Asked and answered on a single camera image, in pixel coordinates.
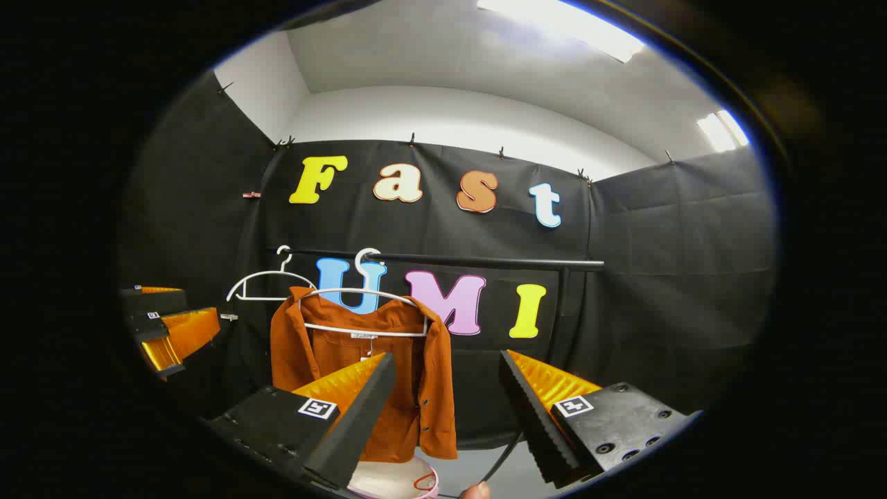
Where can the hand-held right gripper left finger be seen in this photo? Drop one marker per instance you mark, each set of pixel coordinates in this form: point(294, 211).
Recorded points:
point(360, 430)

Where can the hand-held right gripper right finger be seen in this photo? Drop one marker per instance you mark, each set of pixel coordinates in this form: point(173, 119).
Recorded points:
point(537, 430)

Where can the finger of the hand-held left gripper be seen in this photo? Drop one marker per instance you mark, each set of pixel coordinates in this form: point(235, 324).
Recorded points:
point(156, 301)
point(147, 327)

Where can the white laundry hamper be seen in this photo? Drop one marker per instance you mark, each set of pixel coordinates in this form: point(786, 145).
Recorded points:
point(388, 478)

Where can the large white clothes hanger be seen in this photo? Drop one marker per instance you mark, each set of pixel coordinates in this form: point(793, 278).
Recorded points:
point(360, 290)

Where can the small white clothes hanger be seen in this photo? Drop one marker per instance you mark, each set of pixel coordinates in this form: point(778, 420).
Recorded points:
point(267, 273)

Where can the black clothes rack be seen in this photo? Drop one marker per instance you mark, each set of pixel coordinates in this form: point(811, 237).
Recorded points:
point(485, 261)

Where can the black backdrop cloth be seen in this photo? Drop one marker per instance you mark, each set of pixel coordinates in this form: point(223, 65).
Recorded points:
point(658, 277)

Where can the row of black clips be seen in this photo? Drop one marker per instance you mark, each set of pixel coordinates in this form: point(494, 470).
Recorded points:
point(411, 141)

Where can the small ceiling light panel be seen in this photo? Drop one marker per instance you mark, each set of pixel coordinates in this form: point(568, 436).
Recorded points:
point(721, 132)

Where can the long ceiling light panel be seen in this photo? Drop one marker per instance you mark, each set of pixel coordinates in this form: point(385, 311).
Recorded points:
point(575, 28)

